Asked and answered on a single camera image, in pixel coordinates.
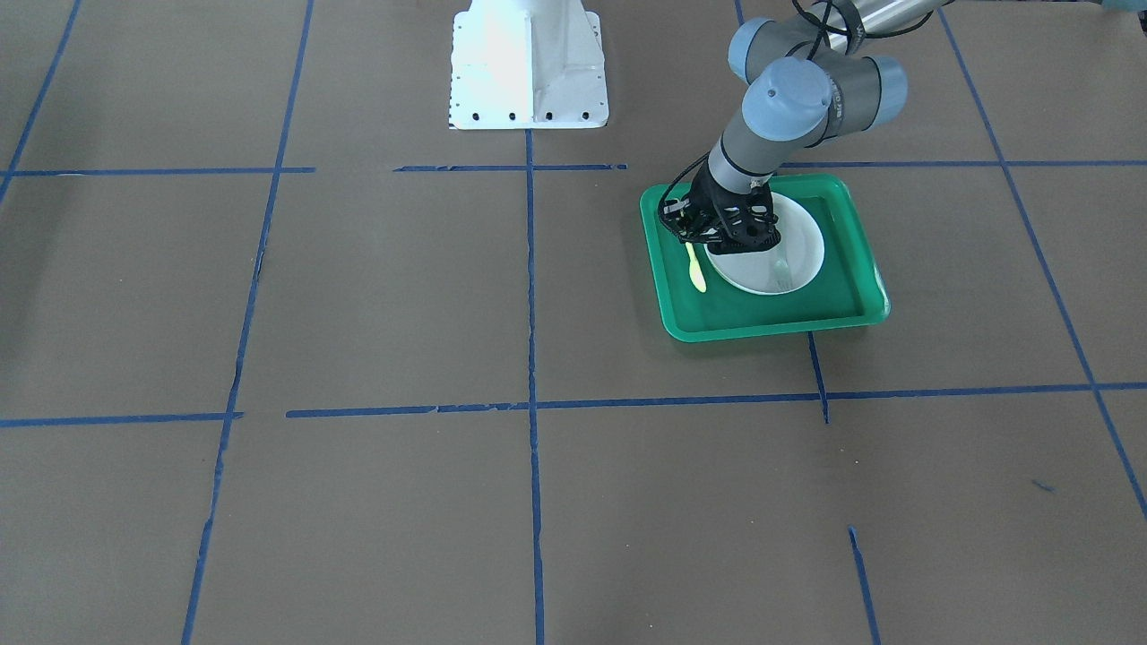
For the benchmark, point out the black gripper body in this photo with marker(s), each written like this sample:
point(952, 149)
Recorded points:
point(705, 201)

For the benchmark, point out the yellow plastic spoon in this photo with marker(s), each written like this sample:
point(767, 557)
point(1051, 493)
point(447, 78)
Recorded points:
point(695, 271)

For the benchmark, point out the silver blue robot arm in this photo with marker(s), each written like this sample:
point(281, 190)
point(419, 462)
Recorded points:
point(807, 84)

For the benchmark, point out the light green plastic fork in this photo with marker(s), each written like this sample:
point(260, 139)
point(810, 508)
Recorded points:
point(782, 276)

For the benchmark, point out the white round plate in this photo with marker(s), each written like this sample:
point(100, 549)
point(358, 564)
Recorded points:
point(802, 243)

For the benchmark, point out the green plastic tray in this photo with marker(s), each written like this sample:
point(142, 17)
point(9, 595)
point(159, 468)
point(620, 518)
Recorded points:
point(847, 292)

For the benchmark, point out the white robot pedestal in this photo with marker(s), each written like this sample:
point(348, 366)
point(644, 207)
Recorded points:
point(527, 64)

